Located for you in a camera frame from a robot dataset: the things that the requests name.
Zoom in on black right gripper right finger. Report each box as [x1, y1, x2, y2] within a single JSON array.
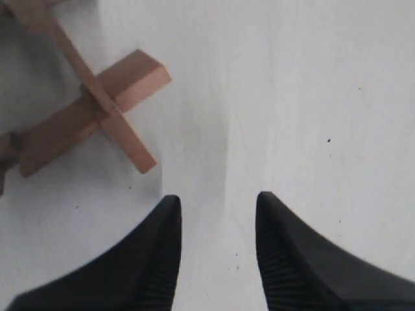
[[255, 191, 414, 310]]

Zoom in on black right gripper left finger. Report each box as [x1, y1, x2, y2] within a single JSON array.
[[8, 195, 182, 310]]

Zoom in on notched brown wooden piece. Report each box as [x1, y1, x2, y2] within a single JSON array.
[[5, 1, 157, 174], [19, 50, 171, 177]]

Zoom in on white plastic tray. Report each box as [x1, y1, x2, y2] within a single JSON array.
[[1, 1, 414, 310]]

